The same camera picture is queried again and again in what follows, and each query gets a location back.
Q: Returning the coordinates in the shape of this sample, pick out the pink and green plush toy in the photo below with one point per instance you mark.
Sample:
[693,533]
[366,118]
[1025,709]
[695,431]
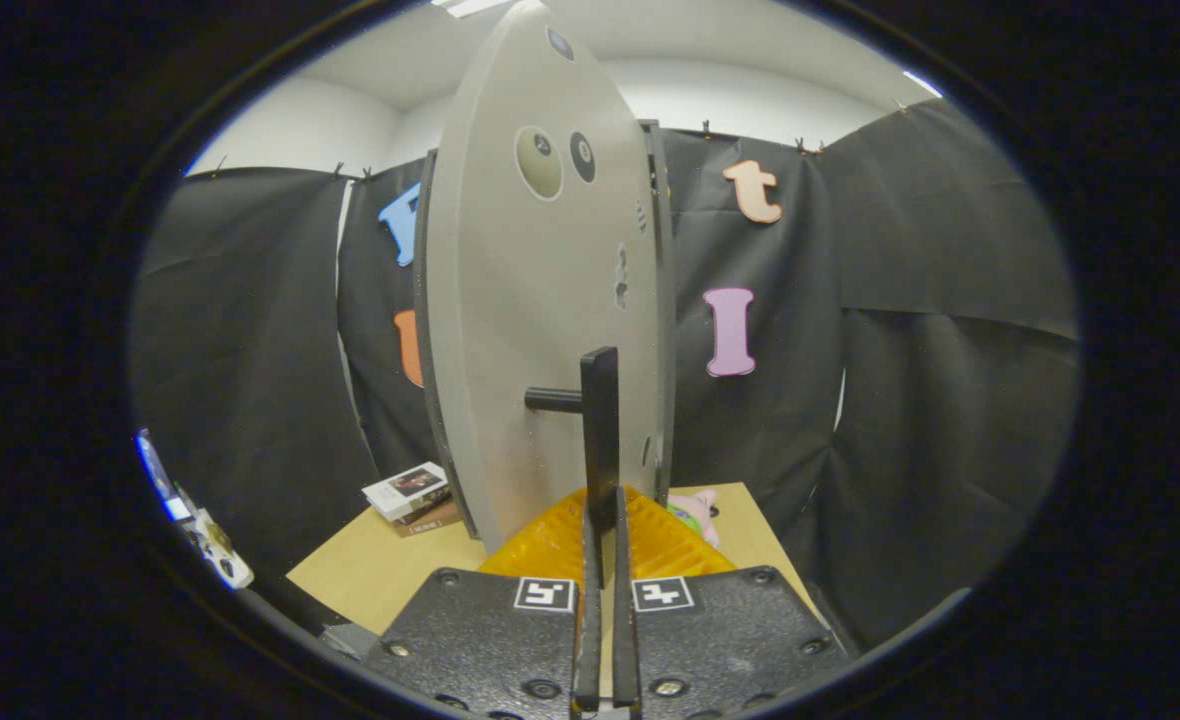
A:
[695,510]

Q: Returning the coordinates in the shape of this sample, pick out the white boxed book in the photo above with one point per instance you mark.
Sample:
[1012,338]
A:
[408,488]

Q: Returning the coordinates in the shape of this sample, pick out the colourful clutter pile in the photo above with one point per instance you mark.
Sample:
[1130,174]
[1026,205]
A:
[200,520]

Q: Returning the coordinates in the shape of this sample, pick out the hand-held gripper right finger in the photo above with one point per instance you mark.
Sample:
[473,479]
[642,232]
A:
[624,640]

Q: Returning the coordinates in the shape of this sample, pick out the long ceiling light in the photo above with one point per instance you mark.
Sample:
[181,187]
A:
[470,5]

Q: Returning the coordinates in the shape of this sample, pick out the grey shoe cabinet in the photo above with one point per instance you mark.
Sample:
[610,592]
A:
[430,330]

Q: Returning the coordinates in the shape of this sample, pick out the black backdrop cloth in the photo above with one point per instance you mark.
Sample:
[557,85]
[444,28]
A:
[900,400]

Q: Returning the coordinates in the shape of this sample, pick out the brown book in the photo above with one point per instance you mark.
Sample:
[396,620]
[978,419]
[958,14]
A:
[435,520]

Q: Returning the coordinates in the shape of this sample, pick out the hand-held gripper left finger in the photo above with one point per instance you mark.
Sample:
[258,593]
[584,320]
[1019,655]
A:
[588,640]

